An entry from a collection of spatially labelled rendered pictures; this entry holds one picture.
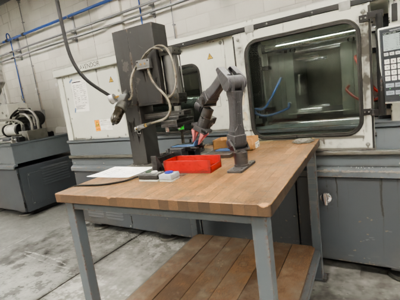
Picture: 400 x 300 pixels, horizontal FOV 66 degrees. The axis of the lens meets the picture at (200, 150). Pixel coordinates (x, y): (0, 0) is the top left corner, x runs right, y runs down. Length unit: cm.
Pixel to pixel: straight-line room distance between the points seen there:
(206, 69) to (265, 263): 158
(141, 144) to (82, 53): 485
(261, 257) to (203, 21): 410
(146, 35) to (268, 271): 127
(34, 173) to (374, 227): 389
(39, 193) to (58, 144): 71
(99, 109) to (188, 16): 241
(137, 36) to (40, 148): 313
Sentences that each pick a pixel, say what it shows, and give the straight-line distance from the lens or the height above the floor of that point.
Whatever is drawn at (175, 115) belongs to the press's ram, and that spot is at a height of 116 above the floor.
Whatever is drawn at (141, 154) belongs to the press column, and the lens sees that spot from 183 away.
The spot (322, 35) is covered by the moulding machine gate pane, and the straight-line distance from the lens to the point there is 203.
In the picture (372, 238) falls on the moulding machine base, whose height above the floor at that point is 27.
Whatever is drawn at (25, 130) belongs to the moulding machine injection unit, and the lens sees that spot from 467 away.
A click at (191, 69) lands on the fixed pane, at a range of 240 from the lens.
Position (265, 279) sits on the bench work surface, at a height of 63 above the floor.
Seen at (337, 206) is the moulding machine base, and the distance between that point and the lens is 216.
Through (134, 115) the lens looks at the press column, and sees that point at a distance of 182.
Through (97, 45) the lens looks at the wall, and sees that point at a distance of 621.
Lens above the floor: 124
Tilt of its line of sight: 10 degrees down
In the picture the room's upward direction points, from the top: 7 degrees counter-clockwise
